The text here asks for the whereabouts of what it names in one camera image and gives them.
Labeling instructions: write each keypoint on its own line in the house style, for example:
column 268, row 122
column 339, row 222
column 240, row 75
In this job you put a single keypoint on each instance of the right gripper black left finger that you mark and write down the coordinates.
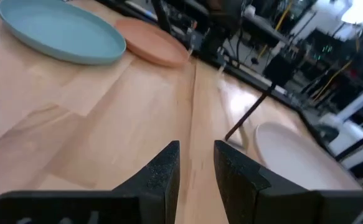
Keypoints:
column 156, row 180

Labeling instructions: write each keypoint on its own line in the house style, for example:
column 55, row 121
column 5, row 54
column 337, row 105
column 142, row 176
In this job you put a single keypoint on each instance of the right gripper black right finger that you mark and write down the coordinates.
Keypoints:
column 240, row 186

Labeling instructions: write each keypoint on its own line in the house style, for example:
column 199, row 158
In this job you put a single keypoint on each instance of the peach orange plate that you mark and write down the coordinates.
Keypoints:
column 156, row 43

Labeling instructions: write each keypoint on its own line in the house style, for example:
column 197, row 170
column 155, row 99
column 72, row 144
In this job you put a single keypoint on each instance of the light blue plate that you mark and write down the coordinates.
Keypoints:
column 59, row 31

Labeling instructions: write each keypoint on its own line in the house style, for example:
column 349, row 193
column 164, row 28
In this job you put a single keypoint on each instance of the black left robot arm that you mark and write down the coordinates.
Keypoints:
column 224, row 18

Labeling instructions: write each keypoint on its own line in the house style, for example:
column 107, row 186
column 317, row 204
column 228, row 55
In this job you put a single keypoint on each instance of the black equipment box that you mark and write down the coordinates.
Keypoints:
column 282, row 67

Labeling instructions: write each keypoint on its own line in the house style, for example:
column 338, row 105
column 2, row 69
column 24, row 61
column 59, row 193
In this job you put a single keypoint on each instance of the white furniture piece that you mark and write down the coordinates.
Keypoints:
column 352, row 105

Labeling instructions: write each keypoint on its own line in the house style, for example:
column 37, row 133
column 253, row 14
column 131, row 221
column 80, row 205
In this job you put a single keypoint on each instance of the black frame wooden shelf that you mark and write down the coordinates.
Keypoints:
column 249, row 112

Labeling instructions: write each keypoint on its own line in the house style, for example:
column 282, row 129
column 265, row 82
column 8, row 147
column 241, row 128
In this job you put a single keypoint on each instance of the black table edge rail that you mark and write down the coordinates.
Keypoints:
column 252, row 79

